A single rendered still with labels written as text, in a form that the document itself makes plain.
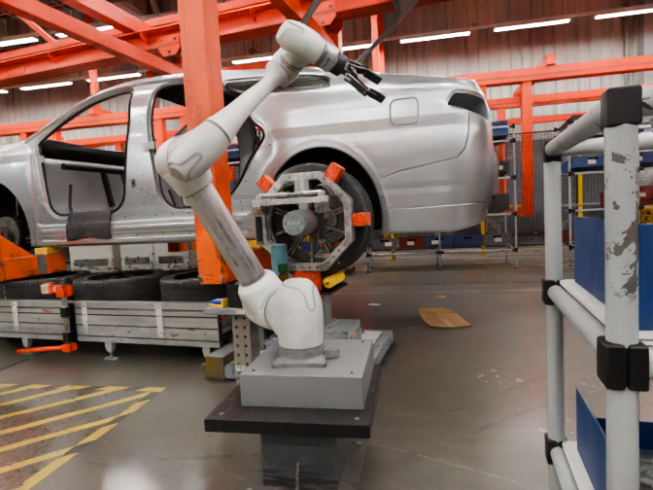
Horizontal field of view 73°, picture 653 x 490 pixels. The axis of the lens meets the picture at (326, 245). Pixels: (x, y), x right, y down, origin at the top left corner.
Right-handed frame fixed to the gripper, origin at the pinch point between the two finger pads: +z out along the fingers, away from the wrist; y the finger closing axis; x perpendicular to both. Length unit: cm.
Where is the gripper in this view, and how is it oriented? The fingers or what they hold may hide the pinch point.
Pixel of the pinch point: (379, 88)
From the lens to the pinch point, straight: 176.4
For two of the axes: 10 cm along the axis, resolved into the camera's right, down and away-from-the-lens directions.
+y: 0.2, 7.4, -6.7
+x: 5.3, -5.8, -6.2
